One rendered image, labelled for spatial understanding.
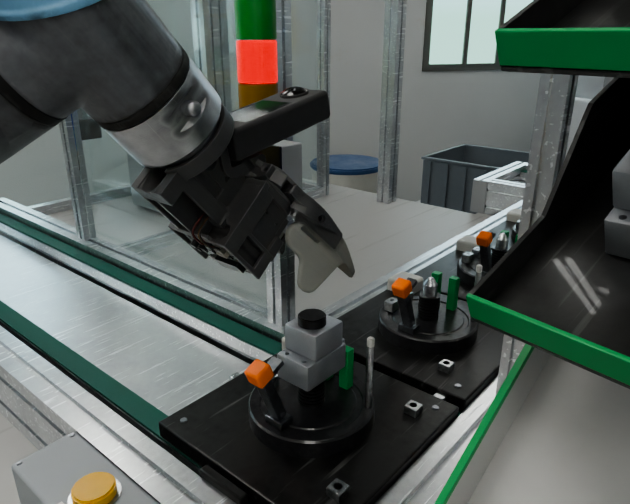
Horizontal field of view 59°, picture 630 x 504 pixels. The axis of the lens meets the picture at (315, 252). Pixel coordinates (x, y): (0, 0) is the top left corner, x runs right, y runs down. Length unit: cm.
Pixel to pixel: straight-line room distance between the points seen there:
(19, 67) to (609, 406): 45
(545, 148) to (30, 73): 34
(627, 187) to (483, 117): 446
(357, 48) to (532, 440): 387
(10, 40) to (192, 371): 58
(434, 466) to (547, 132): 35
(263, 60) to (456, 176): 192
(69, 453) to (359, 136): 382
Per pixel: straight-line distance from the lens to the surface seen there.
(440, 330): 79
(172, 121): 37
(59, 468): 65
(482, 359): 77
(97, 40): 35
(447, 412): 67
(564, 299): 39
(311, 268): 48
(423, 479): 60
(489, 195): 175
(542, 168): 45
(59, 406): 74
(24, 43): 35
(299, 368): 58
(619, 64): 32
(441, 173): 259
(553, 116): 44
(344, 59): 419
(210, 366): 84
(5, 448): 87
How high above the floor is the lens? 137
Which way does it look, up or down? 21 degrees down
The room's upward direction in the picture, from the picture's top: straight up
